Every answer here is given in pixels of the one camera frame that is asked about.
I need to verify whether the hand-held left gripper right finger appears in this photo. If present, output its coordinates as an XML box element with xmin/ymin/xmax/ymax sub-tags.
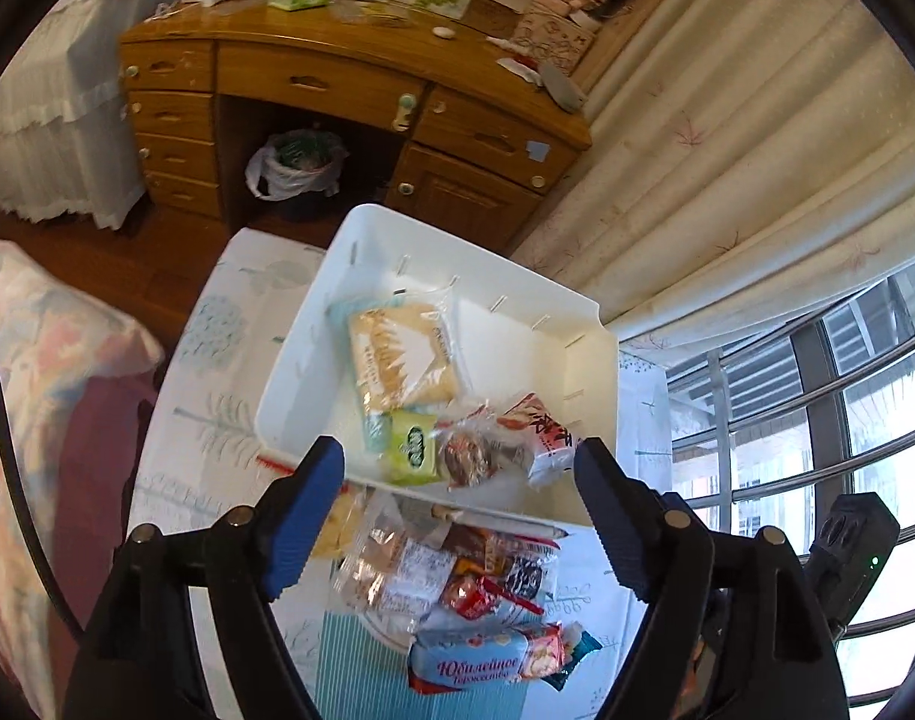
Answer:
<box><xmin>575</xmin><ymin>435</ymin><xmax>852</xmax><ymax>720</ymax></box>

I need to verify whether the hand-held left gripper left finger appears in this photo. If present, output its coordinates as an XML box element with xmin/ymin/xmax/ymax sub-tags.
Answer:
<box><xmin>63</xmin><ymin>435</ymin><xmax>346</xmax><ymax>720</ymax></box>

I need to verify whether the clear biscuit packet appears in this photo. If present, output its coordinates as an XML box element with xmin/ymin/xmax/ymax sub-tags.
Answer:
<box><xmin>331</xmin><ymin>514</ymin><xmax>458</xmax><ymax>635</ymax></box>

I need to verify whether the blue biscuit packet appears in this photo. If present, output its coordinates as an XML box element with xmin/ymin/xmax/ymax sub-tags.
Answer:
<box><xmin>407</xmin><ymin>621</ymin><xmax>603</xmax><ymax>695</ymax></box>

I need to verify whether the white plastic tray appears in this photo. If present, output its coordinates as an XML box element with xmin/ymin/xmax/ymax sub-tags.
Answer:
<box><xmin>256</xmin><ymin>204</ymin><xmax>620</xmax><ymax>527</ymax></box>

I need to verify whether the yellow snack packet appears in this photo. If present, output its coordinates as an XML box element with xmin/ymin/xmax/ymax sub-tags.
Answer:
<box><xmin>311</xmin><ymin>487</ymin><xmax>370</xmax><ymax>560</ymax></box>

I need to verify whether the red white snack packet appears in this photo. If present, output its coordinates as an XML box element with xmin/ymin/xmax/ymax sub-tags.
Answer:
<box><xmin>500</xmin><ymin>392</ymin><xmax>583</xmax><ymax>492</ymax></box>

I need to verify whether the small green packet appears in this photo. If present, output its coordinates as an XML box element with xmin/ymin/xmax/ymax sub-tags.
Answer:
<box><xmin>386</xmin><ymin>411</ymin><xmax>441</xmax><ymax>487</ymax></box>

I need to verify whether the round brown cake clear wrapper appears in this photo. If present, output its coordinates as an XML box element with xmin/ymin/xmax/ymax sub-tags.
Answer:
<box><xmin>433</xmin><ymin>401</ymin><xmax>520</xmax><ymax>490</ymax></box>

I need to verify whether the yellow cracker packet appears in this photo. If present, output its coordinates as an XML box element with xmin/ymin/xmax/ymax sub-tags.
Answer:
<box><xmin>348</xmin><ymin>281</ymin><xmax>469</xmax><ymax>417</ymax></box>

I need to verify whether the maroon bed sheet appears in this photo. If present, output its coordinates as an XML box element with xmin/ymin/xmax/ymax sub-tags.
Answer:
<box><xmin>52</xmin><ymin>371</ymin><xmax>160</xmax><ymax>691</ymax></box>

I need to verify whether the floral blanket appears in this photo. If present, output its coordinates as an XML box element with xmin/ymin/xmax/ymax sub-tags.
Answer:
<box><xmin>0</xmin><ymin>238</ymin><xmax>166</xmax><ymax>720</ymax></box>

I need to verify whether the trash bin with white bag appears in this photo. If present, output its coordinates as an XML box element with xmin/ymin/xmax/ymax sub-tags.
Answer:
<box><xmin>245</xmin><ymin>129</ymin><xmax>349</xmax><ymax>220</ymax></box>

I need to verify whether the cream curtain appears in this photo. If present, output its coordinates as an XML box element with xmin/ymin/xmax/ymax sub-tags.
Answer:
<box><xmin>502</xmin><ymin>0</ymin><xmax>915</xmax><ymax>368</ymax></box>

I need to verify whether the wooden desk with drawers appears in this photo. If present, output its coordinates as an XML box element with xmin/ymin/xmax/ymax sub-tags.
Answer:
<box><xmin>118</xmin><ymin>0</ymin><xmax>595</xmax><ymax>256</ymax></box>

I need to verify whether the patterned cardboard box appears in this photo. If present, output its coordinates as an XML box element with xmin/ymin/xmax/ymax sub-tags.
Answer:
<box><xmin>513</xmin><ymin>4</ymin><xmax>597</xmax><ymax>76</ymax></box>

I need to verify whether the white lace cover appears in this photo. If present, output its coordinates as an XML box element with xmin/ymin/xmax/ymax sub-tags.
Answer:
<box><xmin>0</xmin><ymin>0</ymin><xmax>192</xmax><ymax>230</ymax></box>

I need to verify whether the wooden shelf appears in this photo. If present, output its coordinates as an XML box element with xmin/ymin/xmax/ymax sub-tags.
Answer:
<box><xmin>573</xmin><ymin>0</ymin><xmax>698</xmax><ymax>95</ymax></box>

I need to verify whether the window frame with railing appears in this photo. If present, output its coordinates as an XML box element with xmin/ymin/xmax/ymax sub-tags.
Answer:
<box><xmin>663</xmin><ymin>255</ymin><xmax>915</xmax><ymax>713</ymax></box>

